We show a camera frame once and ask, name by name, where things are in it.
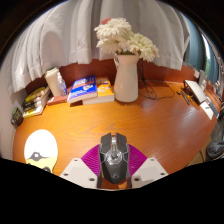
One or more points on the black book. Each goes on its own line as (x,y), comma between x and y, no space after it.
(34,105)
(35,101)

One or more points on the black pen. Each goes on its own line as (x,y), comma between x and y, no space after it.
(184,97)

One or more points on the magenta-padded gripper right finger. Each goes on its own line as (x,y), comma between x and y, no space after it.
(150,170)

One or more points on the white curtain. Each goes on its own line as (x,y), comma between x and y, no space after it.
(73,33)

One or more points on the orange yellow book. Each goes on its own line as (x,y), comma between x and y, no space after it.
(106,90)

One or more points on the white paper sheet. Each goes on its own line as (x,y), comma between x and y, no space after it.
(209,110)

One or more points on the blue book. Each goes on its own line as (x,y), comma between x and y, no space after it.
(83,88)

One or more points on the white yellow black mouse pad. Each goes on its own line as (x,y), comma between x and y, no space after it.
(40,146)

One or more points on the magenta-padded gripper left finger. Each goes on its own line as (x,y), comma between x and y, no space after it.
(77,170)

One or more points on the cream lidded tumbler cup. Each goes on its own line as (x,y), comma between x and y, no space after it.
(52,83)

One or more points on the black grey gaming mouse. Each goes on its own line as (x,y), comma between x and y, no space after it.
(114,163)

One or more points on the dark green mug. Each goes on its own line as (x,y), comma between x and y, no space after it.
(16,116)

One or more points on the white ceramic jug vase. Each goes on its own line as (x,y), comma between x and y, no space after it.
(126,83)

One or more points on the red book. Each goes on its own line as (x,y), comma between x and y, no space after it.
(57,99)

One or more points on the white flower bouquet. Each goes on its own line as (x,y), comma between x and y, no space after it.
(123,38)

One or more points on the white yellow book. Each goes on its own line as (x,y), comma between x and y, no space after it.
(33,111)

